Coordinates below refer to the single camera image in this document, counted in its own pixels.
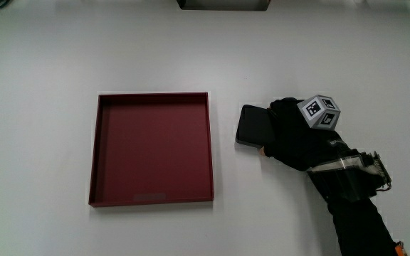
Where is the person's right hand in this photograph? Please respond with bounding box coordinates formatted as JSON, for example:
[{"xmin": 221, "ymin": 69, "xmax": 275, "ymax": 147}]
[{"xmin": 259, "ymin": 95, "xmax": 393, "ymax": 203}]

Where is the black battery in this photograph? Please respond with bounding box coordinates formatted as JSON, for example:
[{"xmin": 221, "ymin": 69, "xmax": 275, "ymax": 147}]
[{"xmin": 235, "ymin": 104, "xmax": 278, "ymax": 149}]

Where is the person's right forearm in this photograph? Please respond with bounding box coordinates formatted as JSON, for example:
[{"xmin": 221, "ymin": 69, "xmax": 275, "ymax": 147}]
[{"xmin": 326, "ymin": 196, "xmax": 408, "ymax": 256}]

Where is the white desk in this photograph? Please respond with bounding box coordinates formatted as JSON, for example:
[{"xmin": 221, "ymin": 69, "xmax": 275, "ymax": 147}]
[{"xmin": 0, "ymin": 0, "xmax": 410, "ymax": 256}]

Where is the dark red square tray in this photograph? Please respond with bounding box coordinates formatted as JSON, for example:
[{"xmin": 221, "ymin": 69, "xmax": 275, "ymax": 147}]
[{"xmin": 88, "ymin": 92, "xmax": 215, "ymax": 208}]

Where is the dark metal stand base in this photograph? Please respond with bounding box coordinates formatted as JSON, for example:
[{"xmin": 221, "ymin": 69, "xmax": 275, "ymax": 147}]
[{"xmin": 176, "ymin": 0, "xmax": 272, "ymax": 12}]

